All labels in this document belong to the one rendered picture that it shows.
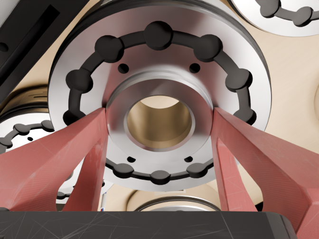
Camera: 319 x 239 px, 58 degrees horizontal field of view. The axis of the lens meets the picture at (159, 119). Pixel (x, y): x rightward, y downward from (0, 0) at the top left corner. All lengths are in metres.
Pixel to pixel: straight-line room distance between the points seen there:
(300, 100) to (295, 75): 0.03
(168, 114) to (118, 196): 0.17
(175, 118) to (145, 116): 0.02
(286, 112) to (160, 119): 0.13
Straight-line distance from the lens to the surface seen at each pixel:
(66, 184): 0.25
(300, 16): 0.19
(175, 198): 0.27
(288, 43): 0.23
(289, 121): 0.27
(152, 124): 0.15
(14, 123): 0.22
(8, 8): 0.37
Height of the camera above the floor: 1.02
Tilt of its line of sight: 52 degrees down
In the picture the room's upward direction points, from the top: 178 degrees clockwise
